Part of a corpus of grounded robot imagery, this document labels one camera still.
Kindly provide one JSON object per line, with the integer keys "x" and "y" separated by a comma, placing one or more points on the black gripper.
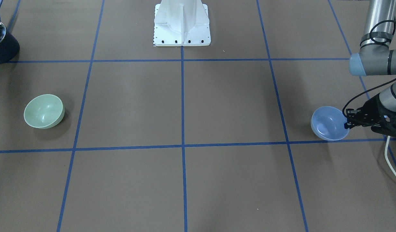
{"x": 372, "y": 110}

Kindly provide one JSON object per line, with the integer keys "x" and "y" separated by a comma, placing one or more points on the blue bowl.
{"x": 328, "y": 122}

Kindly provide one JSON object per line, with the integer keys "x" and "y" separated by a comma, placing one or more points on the green bowl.
{"x": 44, "y": 111}

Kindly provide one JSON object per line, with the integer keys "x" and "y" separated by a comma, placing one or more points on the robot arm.
{"x": 376, "y": 58}

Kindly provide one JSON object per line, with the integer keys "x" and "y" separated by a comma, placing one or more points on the white metal stand base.
{"x": 181, "y": 23}

